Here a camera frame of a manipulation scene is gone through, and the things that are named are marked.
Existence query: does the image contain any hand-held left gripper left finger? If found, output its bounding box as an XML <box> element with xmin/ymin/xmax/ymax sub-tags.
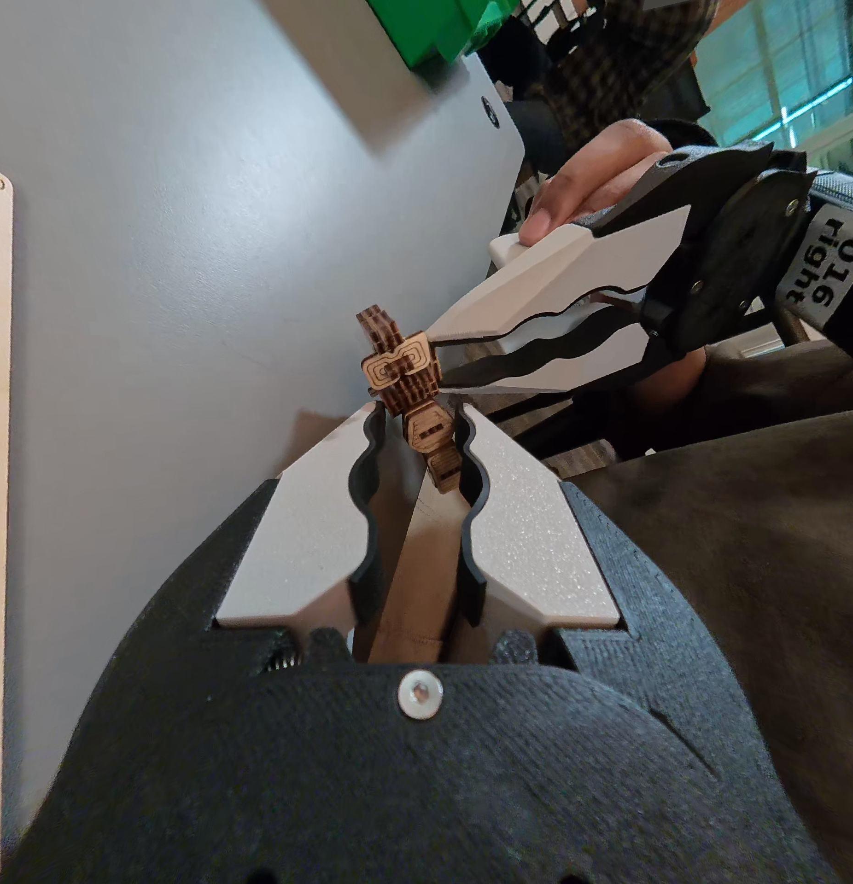
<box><xmin>214</xmin><ymin>402</ymin><xmax>387</xmax><ymax>631</ymax></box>

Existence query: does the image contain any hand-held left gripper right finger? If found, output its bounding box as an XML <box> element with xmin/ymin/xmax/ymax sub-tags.
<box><xmin>453</xmin><ymin>402</ymin><xmax>622</xmax><ymax>631</ymax></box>

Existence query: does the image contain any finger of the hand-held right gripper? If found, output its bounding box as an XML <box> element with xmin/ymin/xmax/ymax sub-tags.
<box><xmin>425</xmin><ymin>204</ymin><xmax>691</xmax><ymax>346</ymax></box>
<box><xmin>440</xmin><ymin>302</ymin><xmax>668</xmax><ymax>395</ymax></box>

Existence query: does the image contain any wooden puzzle model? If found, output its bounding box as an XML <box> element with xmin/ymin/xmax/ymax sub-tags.
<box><xmin>356</xmin><ymin>304</ymin><xmax>463</xmax><ymax>494</ymax></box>

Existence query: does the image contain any grey desk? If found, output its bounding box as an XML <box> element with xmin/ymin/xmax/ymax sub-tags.
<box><xmin>0</xmin><ymin>0</ymin><xmax>527</xmax><ymax>854</ymax></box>

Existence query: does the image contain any person's right hand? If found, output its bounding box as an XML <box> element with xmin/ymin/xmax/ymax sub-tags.
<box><xmin>520</xmin><ymin>119</ymin><xmax>676</xmax><ymax>247</ymax></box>

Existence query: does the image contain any green box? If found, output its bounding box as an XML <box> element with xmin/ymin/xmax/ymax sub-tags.
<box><xmin>366</xmin><ymin>0</ymin><xmax>526</xmax><ymax>71</ymax></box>

